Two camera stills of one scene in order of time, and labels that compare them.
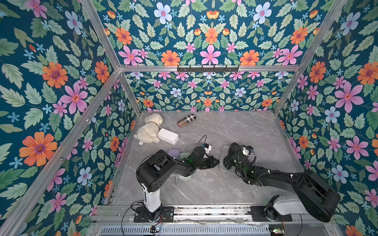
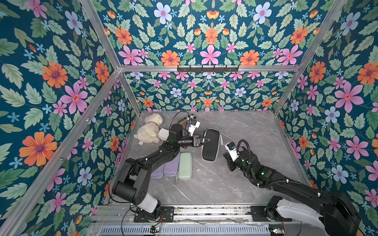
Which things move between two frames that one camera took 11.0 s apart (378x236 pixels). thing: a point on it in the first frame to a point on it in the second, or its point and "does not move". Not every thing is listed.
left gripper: (210, 163) to (194, 141)
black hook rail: (207, 70) does not move
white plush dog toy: (148, 132) does not move
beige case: (225, 149) to (210, 151)
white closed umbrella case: (168, 136) does not move
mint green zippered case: (182, 155) does not move
